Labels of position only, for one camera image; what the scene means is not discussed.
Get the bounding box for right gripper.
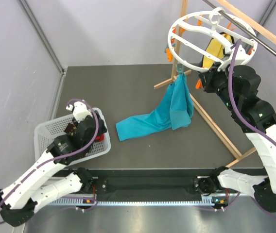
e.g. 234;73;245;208
200;62;238;111

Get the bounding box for red sock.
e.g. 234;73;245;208
94;133;104;142

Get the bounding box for teal clothespin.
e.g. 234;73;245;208
175;64;184;76

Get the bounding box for white round clip hanger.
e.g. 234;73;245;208
167;7;258;72

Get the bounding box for teal cloth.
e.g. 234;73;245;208
116;72;194;141

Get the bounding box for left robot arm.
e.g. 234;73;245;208
0;111;107;227

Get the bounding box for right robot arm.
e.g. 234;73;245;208
199;65;276;213

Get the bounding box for brown argyle sock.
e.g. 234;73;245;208
64;122;78;135

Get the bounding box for orange clothespin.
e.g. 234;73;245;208
165;48;173;62
195;79;203;89

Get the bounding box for yellow cloth with black trim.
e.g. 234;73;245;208
201;32;235;69

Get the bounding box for white perforated plastic basket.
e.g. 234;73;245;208
34;114;111;166

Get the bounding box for metal hanging rod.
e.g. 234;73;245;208
202;0;276;69

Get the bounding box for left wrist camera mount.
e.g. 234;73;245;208
66;100;93;123

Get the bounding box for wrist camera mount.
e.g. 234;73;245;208
217;43;255;71
66;100;93;123

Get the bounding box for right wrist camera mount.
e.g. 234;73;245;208
217;43;255;71

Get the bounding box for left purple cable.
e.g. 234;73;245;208
0;98;101;224

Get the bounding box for wooden drying rack frame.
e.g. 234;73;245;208
154;0;276;169

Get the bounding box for aluminium frame rail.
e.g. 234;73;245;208
17;0;67;76

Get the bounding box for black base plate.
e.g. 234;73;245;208
64;176;228;197

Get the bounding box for slotted cable duct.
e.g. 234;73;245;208
45;196;228;207

